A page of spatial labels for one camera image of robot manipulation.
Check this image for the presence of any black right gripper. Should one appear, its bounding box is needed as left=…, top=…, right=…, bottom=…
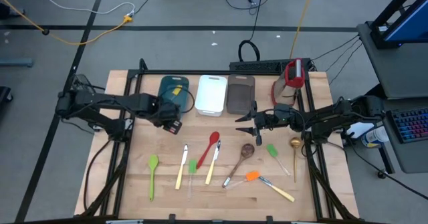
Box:
left=235, top=100, right=292, bottom=147

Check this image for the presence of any dark wooden spoon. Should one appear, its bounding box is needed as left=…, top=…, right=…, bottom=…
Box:
left=221, top=143, right=255, bottom=189

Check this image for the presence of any green spatula clear handle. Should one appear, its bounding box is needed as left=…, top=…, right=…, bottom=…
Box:
left=187, top=159, right=198, bottom=200
left=266, top=144, right=291, bottom=177

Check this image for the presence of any red silicone spoon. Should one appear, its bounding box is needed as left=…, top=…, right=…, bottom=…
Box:
left=195, top=131, right=221, bottom=170

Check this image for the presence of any gold metal spoon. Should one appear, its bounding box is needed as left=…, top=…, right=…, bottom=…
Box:
left=289, top=137, right=302, bottom=184

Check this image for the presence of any green silicone spoon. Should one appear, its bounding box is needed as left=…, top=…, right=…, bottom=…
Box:
left=148, top=154, right=160, bottom=202

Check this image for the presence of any cream-handled butter knife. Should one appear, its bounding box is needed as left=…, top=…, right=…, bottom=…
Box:
left=205, top=140, right=222, bottom=186
left=259, top=176, right=296, bottom=203
left=175, top=143, right=189, bottom=191

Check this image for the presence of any teal plastic bin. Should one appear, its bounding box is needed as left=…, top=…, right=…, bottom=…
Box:
left=157, top=75, right=190, bottom=113

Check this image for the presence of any grey plastic bin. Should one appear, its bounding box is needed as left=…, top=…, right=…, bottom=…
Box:
left=226, top=74, right=256, bottom=115

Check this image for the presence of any white plastic bin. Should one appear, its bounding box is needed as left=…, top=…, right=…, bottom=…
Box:
left=195, top=74, right=228, bottom=117

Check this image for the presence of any white card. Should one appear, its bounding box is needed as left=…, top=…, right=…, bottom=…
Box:
left=346, top=121, right=375, bottom=140

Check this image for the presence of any grey side desk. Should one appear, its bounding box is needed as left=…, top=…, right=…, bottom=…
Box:
left=356, top=22, right=428, bottom=100

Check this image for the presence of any grey furniture foot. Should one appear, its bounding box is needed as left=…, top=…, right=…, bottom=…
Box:
left=0, top=57, right=34, bottom=68

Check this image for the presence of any black caster foot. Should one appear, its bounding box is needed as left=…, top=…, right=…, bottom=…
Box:
left=0, top=86, right=14, bottom=104

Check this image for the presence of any backlit computer keyboard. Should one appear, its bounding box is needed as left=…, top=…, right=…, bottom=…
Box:
left=387, top=107, right=428, bottom=144

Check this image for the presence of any grey keyboard desk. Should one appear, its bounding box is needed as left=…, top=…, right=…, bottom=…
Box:
left=374, top=98, right=428, bottom=175

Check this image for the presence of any black monitor stand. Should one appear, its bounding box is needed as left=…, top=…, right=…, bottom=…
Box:
left=367, top=0, right=424, bottom=50

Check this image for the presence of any computer monitor blue screen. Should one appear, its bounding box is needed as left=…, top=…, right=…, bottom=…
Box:
left=383, top=0, right=428, bottom=46

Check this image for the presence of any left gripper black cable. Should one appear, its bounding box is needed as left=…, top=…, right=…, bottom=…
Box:
left=179, top=86, right=196, bottom=114

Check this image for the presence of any black metal table frame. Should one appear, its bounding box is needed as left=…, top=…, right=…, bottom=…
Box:
left=80, top=58, right=364, bottom=224

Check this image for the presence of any steel box grater red handle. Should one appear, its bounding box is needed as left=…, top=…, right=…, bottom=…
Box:
left=270, top=58, right=306, bottom=108

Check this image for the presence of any black coiled hanging cable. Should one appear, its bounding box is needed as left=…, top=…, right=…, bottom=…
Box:
left=237, top=0, right=268, bottom=63

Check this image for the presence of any yellow floor cable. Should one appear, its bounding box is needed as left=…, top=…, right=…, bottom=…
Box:
left=0, top=0, right=134, bottom=47

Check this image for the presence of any black base cable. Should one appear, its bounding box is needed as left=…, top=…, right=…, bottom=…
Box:
left=82, top=138, right=113, bottom=211

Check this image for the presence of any thin black desk cable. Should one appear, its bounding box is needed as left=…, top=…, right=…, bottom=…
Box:
left=312, top=34, right=361, bottom=62
left=328, top=41, right=364, bottom=85

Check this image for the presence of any yellow hanging cable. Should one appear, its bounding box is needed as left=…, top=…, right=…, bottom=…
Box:
left=289, top=0, right=317, bottom=60

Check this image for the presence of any white floor cable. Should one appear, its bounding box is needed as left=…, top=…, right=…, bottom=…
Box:
left=31, top=0, right=136, bottom=17

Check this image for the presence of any black floor cable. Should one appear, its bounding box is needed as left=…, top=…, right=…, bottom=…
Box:
left=347, top=140, right=428, bottom=201

